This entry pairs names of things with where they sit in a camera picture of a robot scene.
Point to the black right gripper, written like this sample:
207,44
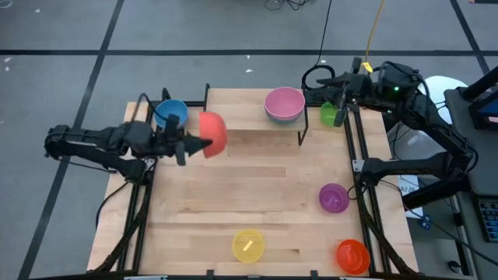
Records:
358,87

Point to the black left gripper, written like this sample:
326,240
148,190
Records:
171,142

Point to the coral red matte bowl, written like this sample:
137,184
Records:
214,134

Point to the green translucent plastic bowl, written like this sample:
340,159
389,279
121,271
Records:
328,114

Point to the blue matte bowl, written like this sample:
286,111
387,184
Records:
167,109

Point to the pink matte bowl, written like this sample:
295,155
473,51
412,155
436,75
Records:
284,102

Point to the yellow translucent plastic bowl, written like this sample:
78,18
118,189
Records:
248,246

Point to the purple translucent plastic bowl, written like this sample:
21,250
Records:
334,198

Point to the orange translucent plastic bowl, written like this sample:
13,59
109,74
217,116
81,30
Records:
353,256

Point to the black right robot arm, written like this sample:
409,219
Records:
424,113

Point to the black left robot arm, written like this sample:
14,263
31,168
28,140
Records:
78,140

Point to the wooden shelf black metal legs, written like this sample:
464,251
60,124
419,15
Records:
241,113

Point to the white round chair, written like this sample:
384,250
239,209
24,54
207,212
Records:
443,83

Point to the gray desk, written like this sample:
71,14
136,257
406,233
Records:
459,116

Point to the white paper sheet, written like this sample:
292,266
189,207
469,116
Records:
408,186

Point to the black laptop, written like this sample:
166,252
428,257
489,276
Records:
486,113

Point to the small blue object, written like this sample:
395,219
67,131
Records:
425,222

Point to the black keyboard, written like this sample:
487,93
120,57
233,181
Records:
489,218

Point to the black aluminium table frame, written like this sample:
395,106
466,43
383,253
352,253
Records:
196,103

